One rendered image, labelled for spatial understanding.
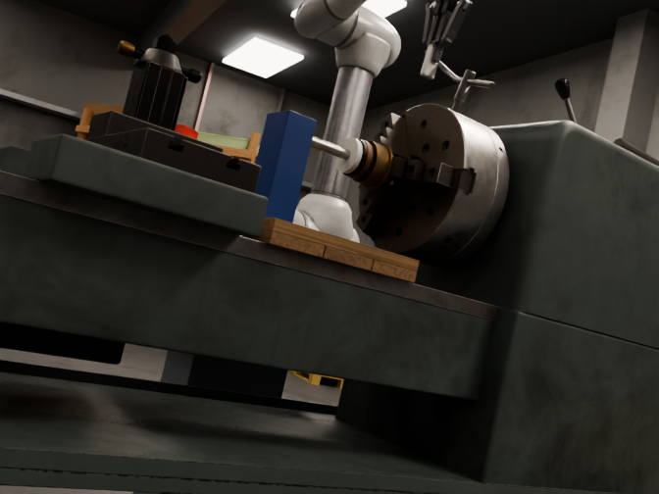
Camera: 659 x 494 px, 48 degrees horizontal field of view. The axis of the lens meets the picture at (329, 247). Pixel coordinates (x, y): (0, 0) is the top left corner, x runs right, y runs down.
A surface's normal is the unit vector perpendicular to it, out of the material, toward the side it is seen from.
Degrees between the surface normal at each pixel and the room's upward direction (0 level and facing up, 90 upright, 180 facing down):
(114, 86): 90
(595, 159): 90
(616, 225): 90
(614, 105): 90
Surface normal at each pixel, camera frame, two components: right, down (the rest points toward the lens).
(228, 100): 0.43, 0.03
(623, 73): -0.88, -0.23
